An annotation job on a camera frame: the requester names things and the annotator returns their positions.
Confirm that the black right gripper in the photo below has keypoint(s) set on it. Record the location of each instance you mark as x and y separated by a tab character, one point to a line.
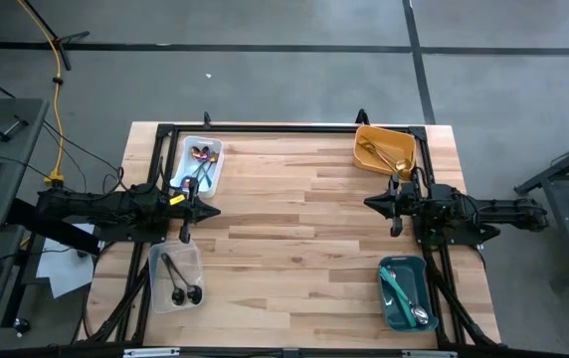
409	201

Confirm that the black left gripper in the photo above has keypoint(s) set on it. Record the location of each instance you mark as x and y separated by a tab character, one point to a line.
185	209

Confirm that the gold spoon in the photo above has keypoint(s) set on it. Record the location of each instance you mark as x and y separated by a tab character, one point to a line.
367	147
404	173
375	149
403	164

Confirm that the black spoon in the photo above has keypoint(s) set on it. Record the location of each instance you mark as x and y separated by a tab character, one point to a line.
178	296
194	293

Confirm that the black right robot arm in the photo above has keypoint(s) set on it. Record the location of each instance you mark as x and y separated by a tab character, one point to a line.
493	211

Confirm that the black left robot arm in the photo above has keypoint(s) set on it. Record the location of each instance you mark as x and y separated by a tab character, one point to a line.
105	206

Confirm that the white plastic bin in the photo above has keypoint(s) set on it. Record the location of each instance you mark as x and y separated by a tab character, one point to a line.
179	169

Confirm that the orange plastic bin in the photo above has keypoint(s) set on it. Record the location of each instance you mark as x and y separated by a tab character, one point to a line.
394	141

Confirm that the dark teal plastic bin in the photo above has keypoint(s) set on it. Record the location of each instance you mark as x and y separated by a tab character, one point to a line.
414	273

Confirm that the black clamp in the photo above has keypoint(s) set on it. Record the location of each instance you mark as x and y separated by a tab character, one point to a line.
362	117
207	119

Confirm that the clear plastic bin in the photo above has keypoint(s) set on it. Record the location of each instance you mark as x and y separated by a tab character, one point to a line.
165	303

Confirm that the white paper sheet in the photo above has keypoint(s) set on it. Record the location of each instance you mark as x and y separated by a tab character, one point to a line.
65	273

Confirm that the black support beam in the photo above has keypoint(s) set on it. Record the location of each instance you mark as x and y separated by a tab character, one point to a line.
51	229

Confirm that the black tripod stand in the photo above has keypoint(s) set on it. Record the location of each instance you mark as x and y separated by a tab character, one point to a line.
60	50

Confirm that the black caster wheel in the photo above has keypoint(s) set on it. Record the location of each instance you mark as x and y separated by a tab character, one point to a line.
21	325

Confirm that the black metal table frame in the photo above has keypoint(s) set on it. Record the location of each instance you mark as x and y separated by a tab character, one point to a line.
289	128

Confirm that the silver metal bracket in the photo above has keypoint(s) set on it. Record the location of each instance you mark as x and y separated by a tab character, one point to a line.
150	352
429	354

